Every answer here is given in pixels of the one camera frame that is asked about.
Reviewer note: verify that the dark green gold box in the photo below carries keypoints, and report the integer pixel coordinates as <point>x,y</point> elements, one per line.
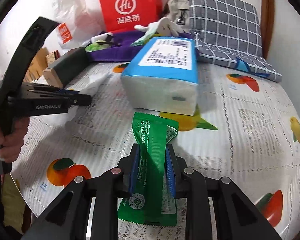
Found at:
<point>66,68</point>

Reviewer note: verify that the white cloth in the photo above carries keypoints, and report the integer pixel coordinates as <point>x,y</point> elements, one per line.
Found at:
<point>163,27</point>

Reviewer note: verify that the wooden furniture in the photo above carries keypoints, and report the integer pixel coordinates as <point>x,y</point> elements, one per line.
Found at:
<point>39,63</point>

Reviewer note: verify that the left hand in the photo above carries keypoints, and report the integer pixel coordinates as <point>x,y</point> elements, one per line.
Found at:
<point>12,143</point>

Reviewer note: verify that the red paper bag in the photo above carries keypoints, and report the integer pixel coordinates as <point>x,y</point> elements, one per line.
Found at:
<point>123,15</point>

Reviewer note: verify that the green printed tissue pack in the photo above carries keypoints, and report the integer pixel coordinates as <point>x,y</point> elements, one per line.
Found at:
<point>96,46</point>

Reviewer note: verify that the grey checked pillow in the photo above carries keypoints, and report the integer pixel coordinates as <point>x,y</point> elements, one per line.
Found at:
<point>227,33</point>

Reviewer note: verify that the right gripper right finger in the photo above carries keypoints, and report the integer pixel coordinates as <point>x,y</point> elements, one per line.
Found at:
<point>174,165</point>

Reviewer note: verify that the white Miniso plastic bag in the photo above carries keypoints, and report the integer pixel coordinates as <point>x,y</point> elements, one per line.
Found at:
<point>77,24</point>

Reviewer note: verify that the blue tissue pack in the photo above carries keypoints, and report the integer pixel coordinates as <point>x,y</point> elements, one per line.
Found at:
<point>163,76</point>

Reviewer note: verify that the purple towel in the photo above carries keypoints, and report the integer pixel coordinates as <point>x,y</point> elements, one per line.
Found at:
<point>122,53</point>

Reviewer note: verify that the grey canvas bag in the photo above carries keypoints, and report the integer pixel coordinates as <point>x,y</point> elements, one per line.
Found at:
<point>178,12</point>

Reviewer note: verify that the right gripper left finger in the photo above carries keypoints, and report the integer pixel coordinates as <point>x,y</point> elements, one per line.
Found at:
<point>129,167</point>

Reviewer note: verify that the fruit print bed sheet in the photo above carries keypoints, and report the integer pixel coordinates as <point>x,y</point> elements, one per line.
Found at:
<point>239,133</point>

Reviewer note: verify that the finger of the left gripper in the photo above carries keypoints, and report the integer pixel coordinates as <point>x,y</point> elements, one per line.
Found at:
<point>47,89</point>
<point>79,99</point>

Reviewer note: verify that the yellow mesh pouch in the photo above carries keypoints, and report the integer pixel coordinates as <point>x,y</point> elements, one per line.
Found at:
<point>108,40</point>

